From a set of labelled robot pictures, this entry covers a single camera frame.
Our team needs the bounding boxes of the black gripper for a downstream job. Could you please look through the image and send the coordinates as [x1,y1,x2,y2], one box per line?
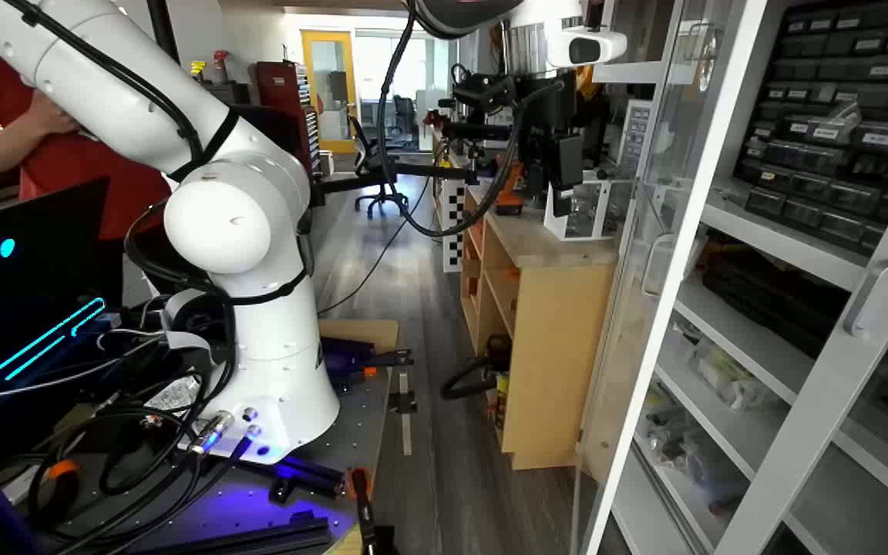
[513,70,591,222]

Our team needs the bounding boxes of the white framed glass cabinet door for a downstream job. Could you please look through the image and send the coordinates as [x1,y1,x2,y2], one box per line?
[572,0,778,555]

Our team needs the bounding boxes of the light wooden cabinet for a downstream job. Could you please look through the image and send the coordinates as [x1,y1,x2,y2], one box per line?
[458,180,623,475]

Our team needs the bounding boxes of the white shelf cabinet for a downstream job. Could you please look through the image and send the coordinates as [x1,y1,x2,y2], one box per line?
[577,0,888,555]

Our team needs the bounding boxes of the red tool cabinet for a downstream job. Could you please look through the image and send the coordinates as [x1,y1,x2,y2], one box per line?
[250,60,316,175]

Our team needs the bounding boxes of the person hand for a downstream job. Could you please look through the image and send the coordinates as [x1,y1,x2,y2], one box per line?
[35,94,82,138]

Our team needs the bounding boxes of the white framed glass box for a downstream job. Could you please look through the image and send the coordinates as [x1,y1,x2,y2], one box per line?
[542,170,623,246]

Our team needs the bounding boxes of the checkerboard calibration board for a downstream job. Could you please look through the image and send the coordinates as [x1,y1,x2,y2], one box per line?
[432,182,474,279]

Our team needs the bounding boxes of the black workbench equipment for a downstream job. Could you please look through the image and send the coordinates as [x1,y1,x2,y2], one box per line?
[428,60,529,180]

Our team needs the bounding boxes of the black office chair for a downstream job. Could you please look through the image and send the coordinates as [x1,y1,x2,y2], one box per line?
[348,116,415,222]

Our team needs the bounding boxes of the clear plastic bags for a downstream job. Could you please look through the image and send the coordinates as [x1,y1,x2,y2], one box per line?
[668,325,769,417]

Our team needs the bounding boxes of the black boxes on shelf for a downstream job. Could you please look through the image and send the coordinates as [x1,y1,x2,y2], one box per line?
[699,242,853,357]

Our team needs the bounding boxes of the black clamp with orange grip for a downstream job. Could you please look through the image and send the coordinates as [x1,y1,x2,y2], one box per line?
[320,339,415,392]

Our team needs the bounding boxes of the small parts in bags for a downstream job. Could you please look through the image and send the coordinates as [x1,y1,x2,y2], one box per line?
[635,395,754,517]

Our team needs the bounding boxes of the black parts drawer organizer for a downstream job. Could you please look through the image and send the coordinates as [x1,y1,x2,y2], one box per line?
[730,0,888,258]

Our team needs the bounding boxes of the dark blue clamp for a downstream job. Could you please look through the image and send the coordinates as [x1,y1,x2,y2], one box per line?
[268,458,352,505]

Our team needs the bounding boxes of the black vertical pole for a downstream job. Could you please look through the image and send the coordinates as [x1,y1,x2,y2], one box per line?
[145,0,185,69]

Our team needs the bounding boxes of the black computer with cyan lights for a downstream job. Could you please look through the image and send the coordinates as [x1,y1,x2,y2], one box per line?
[0,175,130,437]

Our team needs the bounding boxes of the black and orange tool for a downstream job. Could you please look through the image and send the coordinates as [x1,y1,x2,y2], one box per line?
[29,458,85,517]

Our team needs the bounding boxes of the black strap on floor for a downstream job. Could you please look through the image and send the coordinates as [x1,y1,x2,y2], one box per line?
[437,331,516,405]

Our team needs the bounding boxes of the thin black floor cable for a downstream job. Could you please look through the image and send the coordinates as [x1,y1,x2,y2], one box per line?
[317,188,424,322]

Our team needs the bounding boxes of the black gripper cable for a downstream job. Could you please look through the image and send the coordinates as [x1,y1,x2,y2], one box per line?
[374,9,524,242]

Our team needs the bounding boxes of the yellow door frame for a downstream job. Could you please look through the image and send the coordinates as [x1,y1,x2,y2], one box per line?
[300,28,365,162]

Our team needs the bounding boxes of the white door handle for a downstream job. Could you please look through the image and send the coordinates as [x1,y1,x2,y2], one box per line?
[839,256,888,342]

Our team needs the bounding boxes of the white glass door with handle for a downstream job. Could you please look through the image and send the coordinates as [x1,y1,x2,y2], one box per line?
[715,135,888,555]

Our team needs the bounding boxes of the red handled clamp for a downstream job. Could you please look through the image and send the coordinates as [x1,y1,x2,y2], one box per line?
[341,466,398,555]

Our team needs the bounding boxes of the black cable bundle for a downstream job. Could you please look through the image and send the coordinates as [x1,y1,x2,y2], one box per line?
[8,198,262,555]

